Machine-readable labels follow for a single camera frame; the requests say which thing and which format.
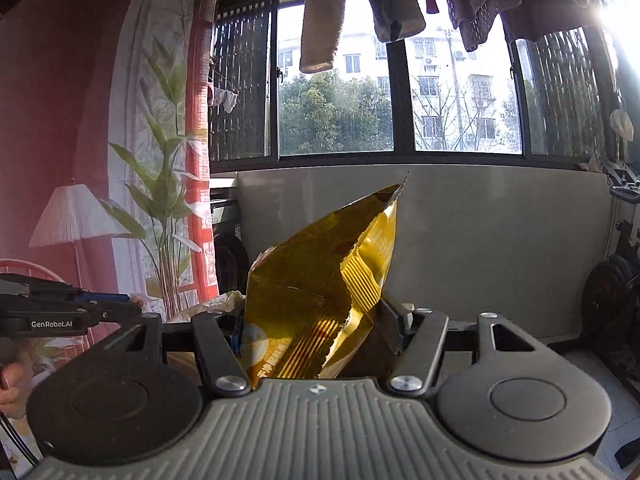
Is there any printed backdrop cloth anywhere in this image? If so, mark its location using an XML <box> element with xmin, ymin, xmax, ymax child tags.
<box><xmin>0</xmin><ymin>0</ymin><xmax>222</xmax><ymax>361</ymax></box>

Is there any white hanging pouch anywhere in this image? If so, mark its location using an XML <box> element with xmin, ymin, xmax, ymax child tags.
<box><xmin>609</xmin><ymin>108</ymin><xmax>637</xmax><ymax>142</ymax></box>

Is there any person's left hand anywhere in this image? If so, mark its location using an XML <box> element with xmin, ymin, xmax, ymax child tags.
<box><xmin>0</xmin><ymin>360</ymin><xmax>27</xmax><ymax>421</ymax></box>

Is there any black cable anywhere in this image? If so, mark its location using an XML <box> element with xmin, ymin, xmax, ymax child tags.
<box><xmin>0</xmin><ymin>407</ymin><xmax>41</xmax><ymax>467</ymax></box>

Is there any purple knit hanging sweater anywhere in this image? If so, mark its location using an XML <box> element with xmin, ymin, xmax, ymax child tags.
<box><xmin>439</xmin><ymin>0</ymin><xmax>525</xmax><ymax>54</ymax></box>

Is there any dark framed window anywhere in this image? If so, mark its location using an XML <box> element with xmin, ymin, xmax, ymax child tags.
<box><xmin>209</xmin><ymin>0</ymin><xmax>623</xmax><ymax>172</ymax></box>

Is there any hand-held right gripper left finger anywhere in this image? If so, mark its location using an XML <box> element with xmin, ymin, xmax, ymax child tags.
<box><xmin>99</xmin><ymin>309</ymin><xmax>254</xmax><ymax>397</ymax></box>

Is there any grey hanging cloth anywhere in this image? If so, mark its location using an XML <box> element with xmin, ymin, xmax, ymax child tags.
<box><xmin>364</xmin><ymin>0</ymin><xmax>427</xmax><ymax>44</ymax></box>

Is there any beige hanging towel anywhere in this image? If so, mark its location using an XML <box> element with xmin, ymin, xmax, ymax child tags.
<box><xmin>298</xmin><ymin>0</ymin><xmax>349</xmax><ymax>75</ymax></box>

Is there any maroon hanging garment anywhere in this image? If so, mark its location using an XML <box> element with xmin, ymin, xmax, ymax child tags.
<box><xmin>500</xmin><ymin>0</ymin><xmax>603</xmax><ymax>45</ymax></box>

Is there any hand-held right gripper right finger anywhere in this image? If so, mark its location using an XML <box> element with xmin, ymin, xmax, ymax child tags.
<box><xmin>381</xmin><ymin>301</ymin><xmax>552</xmax><ymax>397</ymax></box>

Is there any black exercise bike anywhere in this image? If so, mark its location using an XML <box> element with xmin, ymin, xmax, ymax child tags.
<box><xmin>579</xmin><ymin>156</ymin><xmax>640</xmax><ymax>393</ymax></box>

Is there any gold foil snack bag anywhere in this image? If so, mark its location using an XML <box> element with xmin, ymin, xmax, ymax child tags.
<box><xmin>241</xmin><ymin>171</ymin><xmax>411</xmax><ymax>392</ymax></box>

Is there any small white hanging garment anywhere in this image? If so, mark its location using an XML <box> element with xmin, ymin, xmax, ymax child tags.
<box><xmin>209</xmin><ymin>84</ymin><xmax>241</xmax><ymax>114</ymax></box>

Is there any brown cardboard box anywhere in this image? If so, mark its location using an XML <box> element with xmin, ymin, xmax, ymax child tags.
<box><xmin>165</xmin><ymin>290</ymin><xmax>402</xmax><ymax>396</ymax></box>

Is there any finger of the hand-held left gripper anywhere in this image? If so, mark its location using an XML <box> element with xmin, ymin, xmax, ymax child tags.
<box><xmin>75</xmin><ymin>290</ymin><xmax>146</xmax><ymax>309</ymax></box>
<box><xmin>100</xmin><ymin>307</ymin><xmax>146</xmax><ymax>334</ymax></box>

